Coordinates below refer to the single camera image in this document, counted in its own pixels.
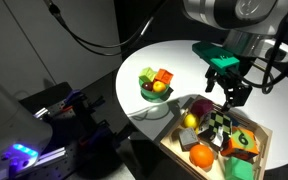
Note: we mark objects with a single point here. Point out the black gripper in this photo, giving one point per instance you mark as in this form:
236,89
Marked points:
235,78

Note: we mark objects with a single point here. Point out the black yellow checkered cube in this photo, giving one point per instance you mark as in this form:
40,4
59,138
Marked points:
217,125

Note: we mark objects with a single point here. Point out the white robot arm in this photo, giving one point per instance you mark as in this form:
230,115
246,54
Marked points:
217,13

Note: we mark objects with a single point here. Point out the white robot base blue light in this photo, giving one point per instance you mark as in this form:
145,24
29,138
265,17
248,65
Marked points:
10,123

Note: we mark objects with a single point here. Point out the magenta toy cube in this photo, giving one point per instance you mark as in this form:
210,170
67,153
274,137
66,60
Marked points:
202,107

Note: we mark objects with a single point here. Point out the blue toy cube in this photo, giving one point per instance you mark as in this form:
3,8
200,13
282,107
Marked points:
234,121

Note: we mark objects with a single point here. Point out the yellow toy lemon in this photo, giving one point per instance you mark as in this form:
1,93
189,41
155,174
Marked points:
191,121

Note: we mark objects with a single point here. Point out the grey toy cube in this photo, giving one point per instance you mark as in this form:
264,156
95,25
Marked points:
188,138

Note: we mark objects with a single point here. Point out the orange red toy cube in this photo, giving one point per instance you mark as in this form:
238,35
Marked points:
164,76

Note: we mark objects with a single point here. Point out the small yellow toy fruit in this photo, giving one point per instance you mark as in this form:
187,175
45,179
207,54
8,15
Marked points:
159,86

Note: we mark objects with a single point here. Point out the orange toy fruit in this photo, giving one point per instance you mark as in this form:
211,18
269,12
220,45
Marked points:
201,156

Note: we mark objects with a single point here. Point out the dark red toy fruit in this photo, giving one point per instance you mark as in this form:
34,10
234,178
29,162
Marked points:
147,86

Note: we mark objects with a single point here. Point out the wooden box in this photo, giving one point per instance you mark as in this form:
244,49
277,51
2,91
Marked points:
170,146

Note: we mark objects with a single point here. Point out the light green toy cube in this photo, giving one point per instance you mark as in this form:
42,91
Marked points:
147,74

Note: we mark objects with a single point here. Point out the large green toy cube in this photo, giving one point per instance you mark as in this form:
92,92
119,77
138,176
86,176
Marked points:
239,169

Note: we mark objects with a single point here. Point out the orange cube with number six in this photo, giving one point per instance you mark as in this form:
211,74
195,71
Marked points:
242,141

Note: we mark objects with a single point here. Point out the green plastic bowl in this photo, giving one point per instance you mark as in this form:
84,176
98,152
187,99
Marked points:
150,94

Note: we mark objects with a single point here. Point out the purple clamp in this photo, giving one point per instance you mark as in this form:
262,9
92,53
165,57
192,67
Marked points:
99,133

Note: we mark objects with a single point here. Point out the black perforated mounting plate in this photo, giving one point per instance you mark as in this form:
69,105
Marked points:
67,163

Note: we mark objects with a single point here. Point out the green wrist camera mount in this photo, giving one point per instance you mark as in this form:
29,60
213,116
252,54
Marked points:
217,56

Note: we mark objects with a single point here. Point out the aluminium rail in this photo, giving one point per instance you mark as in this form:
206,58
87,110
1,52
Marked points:
52,156

